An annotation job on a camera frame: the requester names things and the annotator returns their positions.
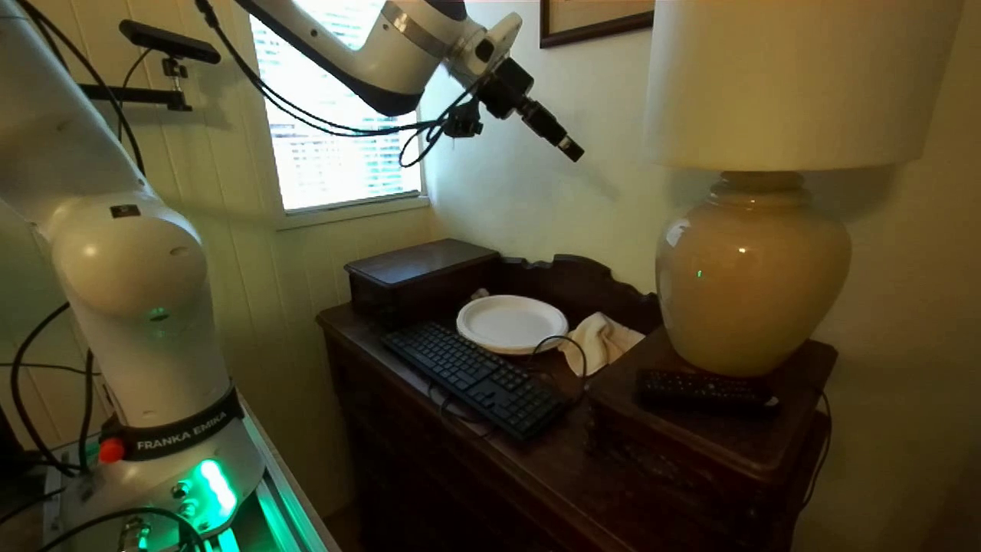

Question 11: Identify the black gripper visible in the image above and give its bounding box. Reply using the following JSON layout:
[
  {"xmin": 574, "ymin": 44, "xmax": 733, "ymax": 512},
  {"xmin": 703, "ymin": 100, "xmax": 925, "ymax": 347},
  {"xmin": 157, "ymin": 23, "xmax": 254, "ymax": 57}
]
[{"xmin": 478, "ymin": 57, "xmax": 588, "ymax": 164}]

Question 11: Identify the dark framed picture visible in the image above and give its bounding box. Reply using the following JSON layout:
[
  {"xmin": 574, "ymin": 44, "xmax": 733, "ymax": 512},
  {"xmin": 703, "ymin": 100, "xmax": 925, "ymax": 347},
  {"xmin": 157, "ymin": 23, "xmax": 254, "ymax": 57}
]
[{"xmin": 538, "ymin": 0, "xmax": 655, "ymax": 51}]

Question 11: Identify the dark wooden lidded box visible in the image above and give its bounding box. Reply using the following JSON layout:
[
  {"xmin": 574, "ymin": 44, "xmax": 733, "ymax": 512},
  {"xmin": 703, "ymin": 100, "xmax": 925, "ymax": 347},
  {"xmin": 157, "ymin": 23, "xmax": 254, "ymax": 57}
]
[{"xmin": 344, "ymin": 240, "xmax": 502, "ymax": 325}]

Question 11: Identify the white round plate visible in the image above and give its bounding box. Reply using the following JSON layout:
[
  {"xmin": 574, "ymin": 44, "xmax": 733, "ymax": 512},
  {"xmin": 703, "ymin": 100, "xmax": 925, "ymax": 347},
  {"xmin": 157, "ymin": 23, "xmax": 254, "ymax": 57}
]
[{"xmin": 454, "ymin": 292, "xmax": 570, "ymax": 360}]

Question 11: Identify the window with blinds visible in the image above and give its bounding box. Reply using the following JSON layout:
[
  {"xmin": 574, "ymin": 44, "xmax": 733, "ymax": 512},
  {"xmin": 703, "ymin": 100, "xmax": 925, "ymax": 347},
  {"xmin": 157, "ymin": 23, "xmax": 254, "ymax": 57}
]
[{"xmin": 249, "ymin": 0, "xmax": 430, "ymax": 223}]

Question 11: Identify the white folded cloth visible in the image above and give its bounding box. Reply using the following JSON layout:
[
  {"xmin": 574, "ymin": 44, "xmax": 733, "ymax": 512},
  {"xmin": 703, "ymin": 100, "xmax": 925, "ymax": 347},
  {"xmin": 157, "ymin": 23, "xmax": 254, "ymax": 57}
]
[{"xmin": 554, "ymin": 309, "xmax": 648, "ymax": 380}]

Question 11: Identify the black computer keyboard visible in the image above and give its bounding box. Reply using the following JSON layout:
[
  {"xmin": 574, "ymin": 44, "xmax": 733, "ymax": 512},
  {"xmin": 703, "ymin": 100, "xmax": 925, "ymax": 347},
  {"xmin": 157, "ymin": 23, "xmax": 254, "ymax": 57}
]
[{"xmin": 379, "ymin": 320, "xmax": 570, "ymax": 443}]

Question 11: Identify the black remote control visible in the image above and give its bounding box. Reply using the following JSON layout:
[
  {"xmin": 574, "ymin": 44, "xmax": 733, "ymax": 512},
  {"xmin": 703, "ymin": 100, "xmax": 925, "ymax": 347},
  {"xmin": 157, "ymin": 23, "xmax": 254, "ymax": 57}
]
[{"xmin": 636, "ymin": 365, "xmax": 783, "ymax": 416}]

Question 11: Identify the small dark wooden riser box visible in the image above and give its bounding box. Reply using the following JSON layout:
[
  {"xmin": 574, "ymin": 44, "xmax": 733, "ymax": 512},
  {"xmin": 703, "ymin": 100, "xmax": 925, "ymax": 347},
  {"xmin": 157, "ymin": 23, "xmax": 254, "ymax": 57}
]
[{"xmin": 588, "ymin": 325, "xmax": 839, "ymax": 485}]

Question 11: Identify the dark wooden dresser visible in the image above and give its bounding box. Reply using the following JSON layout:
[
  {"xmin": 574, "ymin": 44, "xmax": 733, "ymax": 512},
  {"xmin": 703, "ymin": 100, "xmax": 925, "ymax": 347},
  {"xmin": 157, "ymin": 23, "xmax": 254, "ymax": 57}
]
[{"xmin": 315, "ymin": 252, "xmax": 839, "ymax": 552}]

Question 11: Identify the robot stand with green light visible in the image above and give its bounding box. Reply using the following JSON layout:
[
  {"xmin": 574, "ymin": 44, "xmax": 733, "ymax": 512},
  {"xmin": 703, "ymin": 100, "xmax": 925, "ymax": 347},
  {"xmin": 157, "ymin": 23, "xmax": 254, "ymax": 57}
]
[{"xmin": 39, "ymin": 408, "xmax": 344, "ymax": 552}]

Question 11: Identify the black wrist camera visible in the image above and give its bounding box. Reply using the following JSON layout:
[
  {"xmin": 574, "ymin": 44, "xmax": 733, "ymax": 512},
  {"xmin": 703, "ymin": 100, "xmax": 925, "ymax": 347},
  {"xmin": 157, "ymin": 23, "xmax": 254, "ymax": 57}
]
[{"xmin": 438, "ymin": 95, "xmax": 486, "ymax": 142}]

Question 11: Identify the black stereo camera bar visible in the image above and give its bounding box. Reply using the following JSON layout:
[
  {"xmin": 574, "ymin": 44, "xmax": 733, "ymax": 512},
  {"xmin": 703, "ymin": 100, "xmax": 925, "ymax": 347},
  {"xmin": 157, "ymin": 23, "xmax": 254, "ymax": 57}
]
[{"xmin": 116, "ymin": 16, "xmax": 223, "ymax": 68}]

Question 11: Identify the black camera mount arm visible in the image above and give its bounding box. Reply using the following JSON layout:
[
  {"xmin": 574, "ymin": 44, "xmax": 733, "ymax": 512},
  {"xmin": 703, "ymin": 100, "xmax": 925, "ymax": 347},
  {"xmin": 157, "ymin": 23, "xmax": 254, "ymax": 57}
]
[{"xmin": 80, "ymin": 54, "xmax": 195, "ymax": 113}]

